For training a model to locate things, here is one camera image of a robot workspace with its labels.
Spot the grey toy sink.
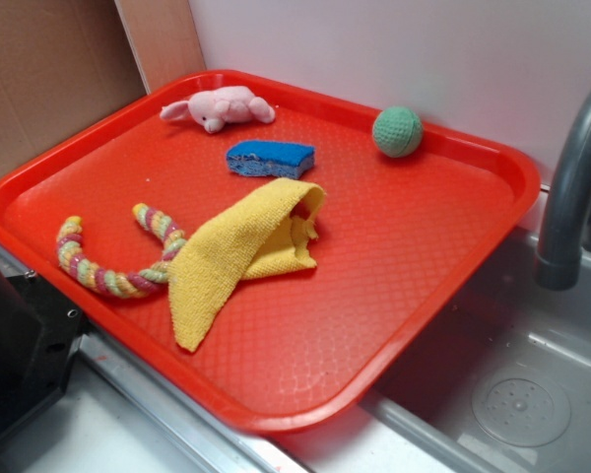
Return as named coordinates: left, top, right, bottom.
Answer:
left=0, top=198, right=591, bottom=472

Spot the red plastic tray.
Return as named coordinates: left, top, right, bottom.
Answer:
left=0, top=71, right=540, bottom=434

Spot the grey toy faucet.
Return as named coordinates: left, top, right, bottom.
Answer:
left=534, top=92, right=591, bottom=291

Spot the brown cardboard panel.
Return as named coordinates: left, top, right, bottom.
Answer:
left=0, top=1, right=205, bottom=177

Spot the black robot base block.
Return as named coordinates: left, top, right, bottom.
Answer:
left=0, top=269, right=85, bottom=441

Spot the green textured ball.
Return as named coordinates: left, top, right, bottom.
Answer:
left=372, top=106, right=424, bottom=158

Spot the multicolour rope toy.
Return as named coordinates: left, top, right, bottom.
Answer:
left=56, top=203, right=186, bottom=300

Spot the yellow microfiber cloth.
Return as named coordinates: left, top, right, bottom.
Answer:
left=168, top=178, right=325, bottom=353

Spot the pink plush toy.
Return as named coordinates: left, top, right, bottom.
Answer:
left=160, top=86, right=276, bottom=134

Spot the blue sponge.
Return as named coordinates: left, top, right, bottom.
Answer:
left=226, top=140, right=315, bottom=179

